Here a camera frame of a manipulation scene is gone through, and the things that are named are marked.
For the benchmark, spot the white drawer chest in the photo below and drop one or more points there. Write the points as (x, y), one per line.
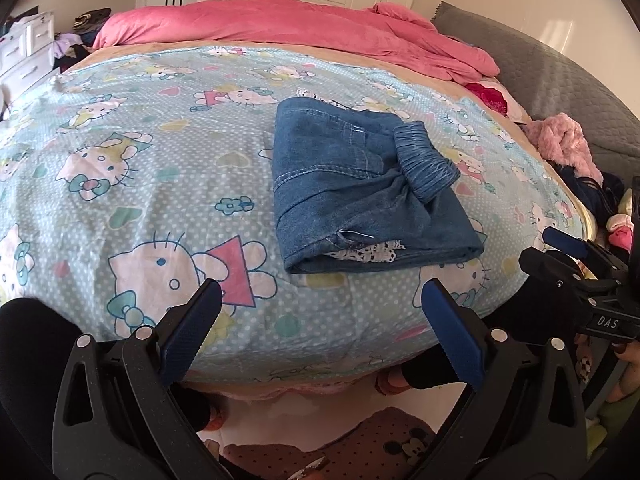
(26, 55)

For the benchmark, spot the right hand red nails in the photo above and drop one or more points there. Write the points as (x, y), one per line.
(629, 381)

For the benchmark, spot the pink fluffy garment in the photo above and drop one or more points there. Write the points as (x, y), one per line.
(559, 139)

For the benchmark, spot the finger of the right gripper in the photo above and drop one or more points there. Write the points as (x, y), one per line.
(567, 244)

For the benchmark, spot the dark clothes pile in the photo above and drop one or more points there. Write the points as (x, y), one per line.
(69, 48)

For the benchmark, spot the pink duvet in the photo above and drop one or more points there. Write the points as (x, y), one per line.
(387, 32)

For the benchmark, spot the blue denim pants lace hem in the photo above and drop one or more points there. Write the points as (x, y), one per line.
(357, 191)

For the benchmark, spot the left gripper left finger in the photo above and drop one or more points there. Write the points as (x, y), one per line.
(116, 418)

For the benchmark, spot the Hello Kitty blue bedsheet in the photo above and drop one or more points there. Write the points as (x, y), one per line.
(127, 183)

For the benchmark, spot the red pillow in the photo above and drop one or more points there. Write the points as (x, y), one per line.
(491, 97)

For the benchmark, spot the grey quilted headboard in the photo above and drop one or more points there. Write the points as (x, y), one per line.
(547, 83)

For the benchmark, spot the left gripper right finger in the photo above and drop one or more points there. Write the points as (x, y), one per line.
(520, 415)

